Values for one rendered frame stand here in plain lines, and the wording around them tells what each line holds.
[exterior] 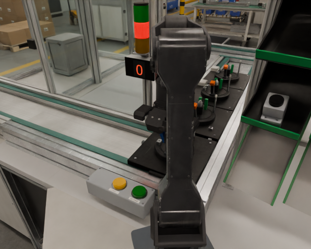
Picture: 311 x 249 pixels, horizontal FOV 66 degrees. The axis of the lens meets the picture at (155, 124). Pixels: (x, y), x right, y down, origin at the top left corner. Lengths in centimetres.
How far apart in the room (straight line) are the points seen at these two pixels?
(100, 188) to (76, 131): 39
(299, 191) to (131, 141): 60
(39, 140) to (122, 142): 31
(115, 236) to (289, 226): 52
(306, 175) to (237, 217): 24
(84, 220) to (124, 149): 29
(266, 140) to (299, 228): 29
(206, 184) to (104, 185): 31
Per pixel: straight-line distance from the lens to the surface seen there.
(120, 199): 74
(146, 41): 86
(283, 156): 74
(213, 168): 82
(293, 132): 60
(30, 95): 144
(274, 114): 60
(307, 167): 76
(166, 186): 39
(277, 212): 90
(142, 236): 53
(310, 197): 75
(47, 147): 99
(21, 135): 108
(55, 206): 89
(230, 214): 84
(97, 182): 78
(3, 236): 205
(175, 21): 43
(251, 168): 74
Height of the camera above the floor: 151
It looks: 33 degrees down
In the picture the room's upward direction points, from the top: straight up
